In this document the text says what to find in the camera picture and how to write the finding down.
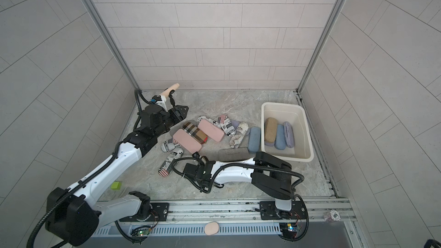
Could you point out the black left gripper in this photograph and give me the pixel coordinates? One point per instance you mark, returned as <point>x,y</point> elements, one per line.
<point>180,116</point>

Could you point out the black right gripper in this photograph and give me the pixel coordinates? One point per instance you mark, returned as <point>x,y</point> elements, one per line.
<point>198,182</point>

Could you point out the light grey rectangular glasses case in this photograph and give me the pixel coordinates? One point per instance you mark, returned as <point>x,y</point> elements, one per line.
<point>233,155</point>

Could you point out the blue fabric glasses case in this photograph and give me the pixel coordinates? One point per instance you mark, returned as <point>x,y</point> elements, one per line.
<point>280,141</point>

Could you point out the tan fabric glasses case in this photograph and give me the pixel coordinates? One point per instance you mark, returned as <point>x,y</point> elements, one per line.
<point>270,129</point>

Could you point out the cream plastic storage box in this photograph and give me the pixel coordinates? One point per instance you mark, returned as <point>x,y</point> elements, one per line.
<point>295,115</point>

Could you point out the purple fabric glasses case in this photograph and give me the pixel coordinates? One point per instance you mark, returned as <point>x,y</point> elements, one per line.
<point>270,144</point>

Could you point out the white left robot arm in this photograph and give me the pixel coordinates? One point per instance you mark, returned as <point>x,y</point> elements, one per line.
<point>73,214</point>

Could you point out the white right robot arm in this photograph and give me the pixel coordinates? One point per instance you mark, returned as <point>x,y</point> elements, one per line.
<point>270,174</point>

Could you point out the pink glasses case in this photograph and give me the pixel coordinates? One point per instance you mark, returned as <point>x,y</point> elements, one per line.
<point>186,141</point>
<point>211,131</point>

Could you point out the brown plaid glasses case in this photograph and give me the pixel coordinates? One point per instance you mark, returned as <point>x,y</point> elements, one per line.
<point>195,132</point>

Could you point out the map print glasses case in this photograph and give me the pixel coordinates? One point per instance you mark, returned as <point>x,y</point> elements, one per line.
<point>237,138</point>

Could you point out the black microphone stand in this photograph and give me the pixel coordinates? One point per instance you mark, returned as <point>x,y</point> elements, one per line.
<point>171,99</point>

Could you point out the beige microphone head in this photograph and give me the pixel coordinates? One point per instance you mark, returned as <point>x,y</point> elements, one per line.
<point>167,94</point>

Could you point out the pink oval eraser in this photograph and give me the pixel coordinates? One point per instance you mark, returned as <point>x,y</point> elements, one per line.
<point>211,228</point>

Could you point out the green small block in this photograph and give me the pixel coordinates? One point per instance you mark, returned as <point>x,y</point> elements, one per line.
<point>116,185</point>

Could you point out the left circuit board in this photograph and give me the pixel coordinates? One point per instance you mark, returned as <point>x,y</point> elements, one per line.
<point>140,232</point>

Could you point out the circuit board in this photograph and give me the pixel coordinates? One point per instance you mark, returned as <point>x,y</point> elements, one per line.
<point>140,232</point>
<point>289,230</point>

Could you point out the right circuit board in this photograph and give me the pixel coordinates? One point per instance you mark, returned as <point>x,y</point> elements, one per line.
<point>289,230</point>

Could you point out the aluminium rail frame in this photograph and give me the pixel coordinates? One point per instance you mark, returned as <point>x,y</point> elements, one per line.
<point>221,211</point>

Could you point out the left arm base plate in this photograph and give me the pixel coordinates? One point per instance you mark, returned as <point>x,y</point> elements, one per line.
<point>158,213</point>

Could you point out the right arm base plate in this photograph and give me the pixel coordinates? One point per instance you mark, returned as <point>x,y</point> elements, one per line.
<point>268,211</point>

